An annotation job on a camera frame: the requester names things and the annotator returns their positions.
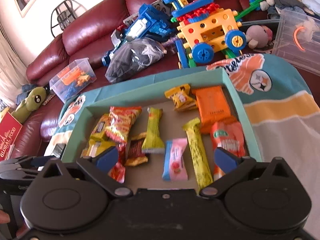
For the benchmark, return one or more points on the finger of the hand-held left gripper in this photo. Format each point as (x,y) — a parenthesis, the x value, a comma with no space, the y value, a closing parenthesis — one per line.
(30,161)
(17,173)

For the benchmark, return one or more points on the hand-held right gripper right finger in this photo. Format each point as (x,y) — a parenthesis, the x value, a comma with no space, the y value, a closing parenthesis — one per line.
(225,160)

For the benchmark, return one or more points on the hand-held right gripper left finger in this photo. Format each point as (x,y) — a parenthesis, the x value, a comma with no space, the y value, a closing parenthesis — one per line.
(107,158)

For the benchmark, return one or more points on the yellow white snack packet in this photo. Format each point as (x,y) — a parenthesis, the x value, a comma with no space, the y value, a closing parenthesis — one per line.
(96,148)

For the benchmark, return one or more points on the orange red snack wrapper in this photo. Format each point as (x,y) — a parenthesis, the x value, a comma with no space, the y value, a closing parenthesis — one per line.
(117,171)

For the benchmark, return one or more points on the red snack packet green label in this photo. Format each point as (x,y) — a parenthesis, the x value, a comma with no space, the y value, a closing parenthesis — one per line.
(228,140)

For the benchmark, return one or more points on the yellow long snack bar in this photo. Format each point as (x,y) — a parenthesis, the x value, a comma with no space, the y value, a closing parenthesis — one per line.
(197,150)

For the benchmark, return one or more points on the brown chocolate packet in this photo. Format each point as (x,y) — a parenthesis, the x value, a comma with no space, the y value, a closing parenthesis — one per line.
(136,151)

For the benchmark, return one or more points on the yellow cracker packet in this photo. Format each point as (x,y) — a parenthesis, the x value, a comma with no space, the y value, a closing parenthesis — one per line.
(100,128)

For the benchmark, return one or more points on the red yellow striped snack packet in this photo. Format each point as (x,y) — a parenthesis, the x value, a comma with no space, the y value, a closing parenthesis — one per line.
(122,123)

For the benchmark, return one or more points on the teal cardboard box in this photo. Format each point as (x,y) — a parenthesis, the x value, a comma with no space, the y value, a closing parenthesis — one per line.
(80,127)

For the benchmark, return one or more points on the pink snack packet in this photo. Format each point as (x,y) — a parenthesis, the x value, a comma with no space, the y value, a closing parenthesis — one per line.
(175,160)

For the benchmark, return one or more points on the green yellow snack bar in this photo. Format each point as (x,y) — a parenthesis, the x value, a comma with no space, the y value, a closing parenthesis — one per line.
(153,130)

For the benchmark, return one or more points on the orange snack packet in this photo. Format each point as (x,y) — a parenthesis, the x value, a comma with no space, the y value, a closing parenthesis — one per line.
(213,105)

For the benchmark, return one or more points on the small yellow brown packet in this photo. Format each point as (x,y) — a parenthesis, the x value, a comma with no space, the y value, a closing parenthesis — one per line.
(181,97)

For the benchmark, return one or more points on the person's left hand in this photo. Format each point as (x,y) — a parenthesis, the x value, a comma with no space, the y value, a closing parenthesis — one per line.
(3,217)

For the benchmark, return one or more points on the black smartphone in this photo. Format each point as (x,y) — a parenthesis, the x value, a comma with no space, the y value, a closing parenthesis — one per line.
(58,150)

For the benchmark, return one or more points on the red cardboard box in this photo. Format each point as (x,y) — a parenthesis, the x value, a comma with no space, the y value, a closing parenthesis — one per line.
(8,137)

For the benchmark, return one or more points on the green plush toy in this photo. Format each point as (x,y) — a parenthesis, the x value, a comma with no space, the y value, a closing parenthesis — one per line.
(32,102)

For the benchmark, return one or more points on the teal white printed blanket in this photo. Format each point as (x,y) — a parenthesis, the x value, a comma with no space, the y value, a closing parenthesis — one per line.
(282,135)

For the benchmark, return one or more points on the patterned fabric strip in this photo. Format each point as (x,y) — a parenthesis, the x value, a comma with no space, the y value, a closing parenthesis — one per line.
(48,96)

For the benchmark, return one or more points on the blue denim cloth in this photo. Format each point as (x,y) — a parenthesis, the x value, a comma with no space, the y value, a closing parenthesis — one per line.
(26,91)

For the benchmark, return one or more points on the clear bin of toy bricks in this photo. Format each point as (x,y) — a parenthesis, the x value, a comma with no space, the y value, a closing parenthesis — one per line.
(72,80)

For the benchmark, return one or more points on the cream curtain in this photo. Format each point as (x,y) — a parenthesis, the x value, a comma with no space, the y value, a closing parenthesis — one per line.
(7,62)

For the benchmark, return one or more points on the plastic bag of dark cloth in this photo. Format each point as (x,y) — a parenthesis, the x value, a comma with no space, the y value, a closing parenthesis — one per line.
(135,60)

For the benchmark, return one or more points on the dark red leather sofa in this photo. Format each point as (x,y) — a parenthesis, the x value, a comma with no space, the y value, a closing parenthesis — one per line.
(82,35)

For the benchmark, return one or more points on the pink plush toy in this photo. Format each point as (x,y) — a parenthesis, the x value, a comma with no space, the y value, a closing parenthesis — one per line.
(258,36)

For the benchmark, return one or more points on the blue white toy robot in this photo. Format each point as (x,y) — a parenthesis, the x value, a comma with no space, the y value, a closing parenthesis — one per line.
(140,30)

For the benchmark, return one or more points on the colourful toy building vehicle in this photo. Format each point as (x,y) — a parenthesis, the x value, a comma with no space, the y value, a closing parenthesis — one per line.
(210,27)

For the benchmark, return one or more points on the green toy bar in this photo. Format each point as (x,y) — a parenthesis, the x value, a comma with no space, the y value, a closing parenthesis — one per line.
(255,3)

